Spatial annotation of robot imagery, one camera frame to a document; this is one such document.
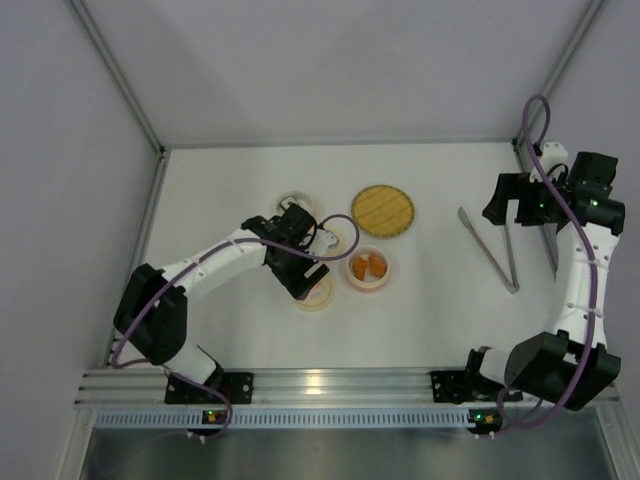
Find round bamboo tray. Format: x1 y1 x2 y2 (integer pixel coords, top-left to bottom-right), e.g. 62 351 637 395
350 184 416 239

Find aluminium frame post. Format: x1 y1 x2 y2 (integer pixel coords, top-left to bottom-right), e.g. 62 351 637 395
512 0 609 149
64 0 167 154

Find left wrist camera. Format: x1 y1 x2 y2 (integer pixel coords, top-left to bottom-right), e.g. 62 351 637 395
310 231 341 257

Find cream lid orange handle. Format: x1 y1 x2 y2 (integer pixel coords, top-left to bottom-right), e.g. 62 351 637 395
318 228 345 257

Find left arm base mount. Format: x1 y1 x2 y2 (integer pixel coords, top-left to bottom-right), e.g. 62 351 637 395
164 372 254 405

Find right aluminium frame post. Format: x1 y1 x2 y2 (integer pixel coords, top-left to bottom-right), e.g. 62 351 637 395
512 0 609 149

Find orange lunch bowl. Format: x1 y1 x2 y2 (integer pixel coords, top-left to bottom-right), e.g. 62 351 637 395
275 190 317 215

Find aluminium front rail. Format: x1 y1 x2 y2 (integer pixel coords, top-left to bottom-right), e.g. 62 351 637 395
74 367 495 408

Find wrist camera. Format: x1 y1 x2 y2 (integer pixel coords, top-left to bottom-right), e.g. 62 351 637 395
310 231 341 257
538 141 569 176

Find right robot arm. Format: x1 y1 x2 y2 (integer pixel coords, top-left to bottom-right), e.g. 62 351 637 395
465 142 625 411

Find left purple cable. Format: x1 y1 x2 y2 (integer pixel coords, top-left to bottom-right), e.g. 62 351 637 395
110 213 362 441

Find pink lunch bowl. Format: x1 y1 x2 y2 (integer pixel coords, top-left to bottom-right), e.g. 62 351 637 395
345 246 392 293

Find sushi roll piece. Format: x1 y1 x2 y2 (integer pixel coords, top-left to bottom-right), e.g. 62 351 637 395
281 198 295 209

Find cream lid pink handle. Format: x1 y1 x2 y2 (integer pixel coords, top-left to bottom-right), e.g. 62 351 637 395
294 276 335 313

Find fried food piece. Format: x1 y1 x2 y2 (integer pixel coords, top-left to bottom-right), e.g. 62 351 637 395
352 255 369 282
368 253 388 278

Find slotted cable duct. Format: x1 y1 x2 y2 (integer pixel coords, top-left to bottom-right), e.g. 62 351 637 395
93 407 480 430

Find left aluminium frame post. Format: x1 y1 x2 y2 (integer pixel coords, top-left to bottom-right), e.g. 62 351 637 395
64 0 167 154

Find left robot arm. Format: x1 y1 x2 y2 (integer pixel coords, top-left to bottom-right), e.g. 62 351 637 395
114 205 339 390

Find metal tongs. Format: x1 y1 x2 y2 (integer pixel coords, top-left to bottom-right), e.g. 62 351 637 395
457 207 521 295

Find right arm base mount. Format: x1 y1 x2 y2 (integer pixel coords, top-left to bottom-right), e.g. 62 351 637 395
430 346 507 405

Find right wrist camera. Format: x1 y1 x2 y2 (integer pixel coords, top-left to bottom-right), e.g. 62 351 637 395
538 141 569 176

